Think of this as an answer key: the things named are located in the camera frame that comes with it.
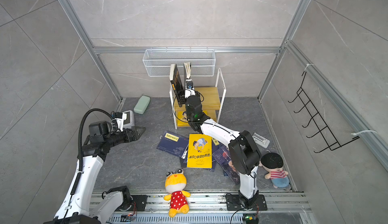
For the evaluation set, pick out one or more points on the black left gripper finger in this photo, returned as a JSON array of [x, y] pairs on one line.
[[136, 135], [137, 129]]

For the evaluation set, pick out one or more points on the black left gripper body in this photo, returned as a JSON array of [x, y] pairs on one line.
[[117, 138]]

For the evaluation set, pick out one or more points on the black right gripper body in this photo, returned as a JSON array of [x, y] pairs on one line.
[[188, 105]]

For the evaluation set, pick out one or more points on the yellow cartoon book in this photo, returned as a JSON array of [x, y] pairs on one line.
[[199, 151]]

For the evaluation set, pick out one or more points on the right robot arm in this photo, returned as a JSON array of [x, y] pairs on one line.
[[244, 152]]

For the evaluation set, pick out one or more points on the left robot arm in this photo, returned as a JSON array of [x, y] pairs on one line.
[[92, 153]]

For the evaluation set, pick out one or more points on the white digital clock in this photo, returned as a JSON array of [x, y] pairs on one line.
[[129, 121]]

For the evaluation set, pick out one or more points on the yellow book on lower shelf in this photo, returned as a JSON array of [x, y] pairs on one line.
[[182, 119]]

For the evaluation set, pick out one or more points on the white wooden two-tier shelf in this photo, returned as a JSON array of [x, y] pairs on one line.
[[212, 99]]

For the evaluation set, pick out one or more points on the mint green case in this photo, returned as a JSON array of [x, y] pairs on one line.
[[142, 105]]

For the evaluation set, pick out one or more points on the black upright book on shelf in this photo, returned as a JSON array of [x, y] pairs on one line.
[[177, 85]]

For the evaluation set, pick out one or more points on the navy book with yellow label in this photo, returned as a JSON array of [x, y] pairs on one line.
[[173, 143]]

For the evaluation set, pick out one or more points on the yellow frog plush toy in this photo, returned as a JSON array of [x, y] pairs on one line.
[[177, 196]]

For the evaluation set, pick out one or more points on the white metal phone stand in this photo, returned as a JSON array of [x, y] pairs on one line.
[[261, 141]]

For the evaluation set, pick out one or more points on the black-haired doll plush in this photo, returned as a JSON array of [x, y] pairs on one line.
[[273, 163]]

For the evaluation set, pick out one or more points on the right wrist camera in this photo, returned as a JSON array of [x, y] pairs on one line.
[[189, 88]]

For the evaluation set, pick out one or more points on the white wire mesh basket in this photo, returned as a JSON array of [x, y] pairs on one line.
[[157, 61]]

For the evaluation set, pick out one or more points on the black wire hook rack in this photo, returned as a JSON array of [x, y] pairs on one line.
[[317, 120]]

